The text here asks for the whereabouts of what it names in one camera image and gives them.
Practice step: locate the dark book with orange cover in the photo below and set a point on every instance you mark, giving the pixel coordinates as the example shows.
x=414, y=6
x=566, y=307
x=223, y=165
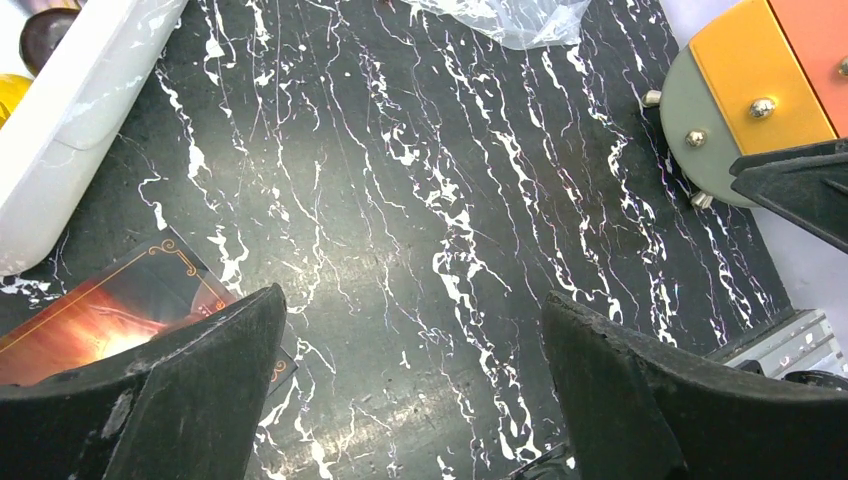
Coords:
x=160, y=286

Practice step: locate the round cylinder with coloured lid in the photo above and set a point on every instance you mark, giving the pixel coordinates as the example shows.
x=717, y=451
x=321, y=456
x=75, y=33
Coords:
x=761, y=77

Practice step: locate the clear zip top bag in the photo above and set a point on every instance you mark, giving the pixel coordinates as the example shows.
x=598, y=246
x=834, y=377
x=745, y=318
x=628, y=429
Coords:
x=515, y=24

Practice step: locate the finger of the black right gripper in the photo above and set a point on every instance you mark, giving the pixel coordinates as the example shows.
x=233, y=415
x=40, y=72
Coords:
x=805, y=185

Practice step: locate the aluminium rail frame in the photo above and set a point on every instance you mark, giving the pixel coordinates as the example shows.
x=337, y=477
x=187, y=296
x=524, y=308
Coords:
x=804, y=341

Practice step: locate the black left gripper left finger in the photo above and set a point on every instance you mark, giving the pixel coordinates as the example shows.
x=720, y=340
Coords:
x=182, y=406

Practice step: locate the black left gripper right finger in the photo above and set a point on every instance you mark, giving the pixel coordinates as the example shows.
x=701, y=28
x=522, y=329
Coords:
x=637, y=408

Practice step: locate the white plastic bin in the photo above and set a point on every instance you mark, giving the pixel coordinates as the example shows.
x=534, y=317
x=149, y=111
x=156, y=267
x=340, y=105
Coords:
x=57, y=137

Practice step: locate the dark brown round fruit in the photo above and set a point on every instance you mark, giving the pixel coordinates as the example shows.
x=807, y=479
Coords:
x=42, y=34

